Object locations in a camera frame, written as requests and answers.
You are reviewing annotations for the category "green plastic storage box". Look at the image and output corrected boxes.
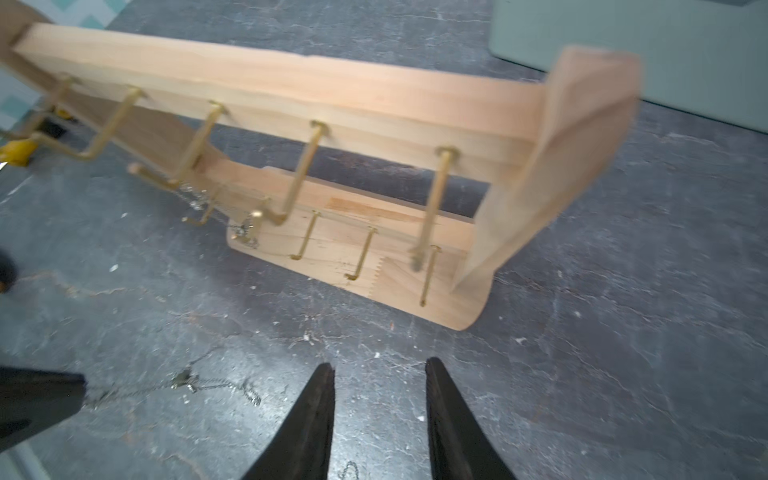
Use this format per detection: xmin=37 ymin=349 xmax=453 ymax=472
xmin=489 ymin=0 xmax=767 ymax=132

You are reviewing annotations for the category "wooden jewelry display stand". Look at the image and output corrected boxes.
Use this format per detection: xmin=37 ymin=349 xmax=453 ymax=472
xmin=1 ymin=1 xmax=643 ymax=330

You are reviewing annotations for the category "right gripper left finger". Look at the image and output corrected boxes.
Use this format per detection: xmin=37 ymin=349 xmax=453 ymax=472
xmin=243 ymin=363 xmax=335 ymax=480

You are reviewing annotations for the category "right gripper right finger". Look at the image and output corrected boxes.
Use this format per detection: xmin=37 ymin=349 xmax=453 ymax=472
xmin=425 ymin=357 xmax=515 ymax=479

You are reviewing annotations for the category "yellow black screwdriver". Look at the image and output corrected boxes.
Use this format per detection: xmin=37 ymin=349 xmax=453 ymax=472
xmin=1 ymin=112 xmax=67 ymax=167

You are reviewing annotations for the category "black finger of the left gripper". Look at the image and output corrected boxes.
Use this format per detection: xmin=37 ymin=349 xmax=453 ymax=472
xmin=1 ymin=366 xmax=87 ymax=452

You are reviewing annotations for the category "thin silver necklace chain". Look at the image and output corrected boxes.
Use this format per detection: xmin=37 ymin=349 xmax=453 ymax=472
xmin=83 ymin=365 xmax=263 ymax=410

